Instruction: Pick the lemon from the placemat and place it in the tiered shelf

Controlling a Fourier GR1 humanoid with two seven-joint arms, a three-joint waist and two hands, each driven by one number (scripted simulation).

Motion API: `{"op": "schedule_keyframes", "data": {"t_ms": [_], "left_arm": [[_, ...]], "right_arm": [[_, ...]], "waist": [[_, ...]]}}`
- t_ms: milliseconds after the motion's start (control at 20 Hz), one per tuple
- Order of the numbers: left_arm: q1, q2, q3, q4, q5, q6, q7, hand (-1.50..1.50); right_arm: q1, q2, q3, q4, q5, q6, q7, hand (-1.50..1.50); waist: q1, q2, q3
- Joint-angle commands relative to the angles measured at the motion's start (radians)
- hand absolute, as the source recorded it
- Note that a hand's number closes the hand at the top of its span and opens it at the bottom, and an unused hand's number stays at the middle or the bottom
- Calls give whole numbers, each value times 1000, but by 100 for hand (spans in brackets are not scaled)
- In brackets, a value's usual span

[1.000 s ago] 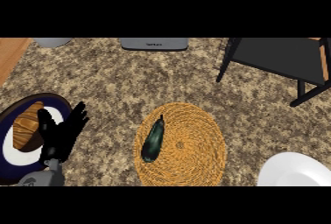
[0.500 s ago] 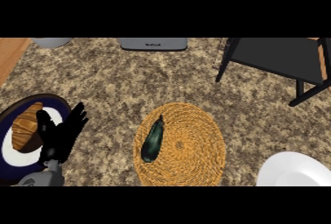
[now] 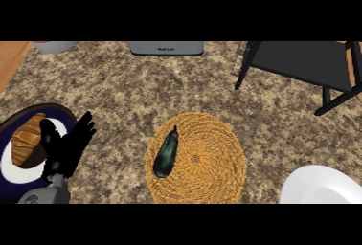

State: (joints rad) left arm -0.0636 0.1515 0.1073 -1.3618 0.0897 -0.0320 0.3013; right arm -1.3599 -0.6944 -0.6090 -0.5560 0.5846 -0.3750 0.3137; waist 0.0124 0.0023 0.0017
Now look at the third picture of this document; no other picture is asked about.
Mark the black tiered shelf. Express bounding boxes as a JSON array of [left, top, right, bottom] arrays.
[[233, 40, 362, 117]]

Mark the pale grey container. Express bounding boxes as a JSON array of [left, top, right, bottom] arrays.
[[32, 40, 80, 55]]

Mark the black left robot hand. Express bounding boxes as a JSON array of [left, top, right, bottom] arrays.
[[38, 110, 97, 184]]

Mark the dark blue white plate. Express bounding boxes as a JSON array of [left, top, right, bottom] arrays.
[[0, 102, 78, 203]]

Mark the brown croissant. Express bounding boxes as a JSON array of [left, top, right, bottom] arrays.
[[10, 112, 49, 169]]

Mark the round woven yellow placemat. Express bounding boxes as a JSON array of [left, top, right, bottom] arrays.
[[145, 111, 248, 205]]

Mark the grey appliance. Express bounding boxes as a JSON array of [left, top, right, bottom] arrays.
[[126, 40, 205, 57]]

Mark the dark green eggplant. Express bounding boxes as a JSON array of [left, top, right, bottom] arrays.
[[151, 124, 182, 179]]

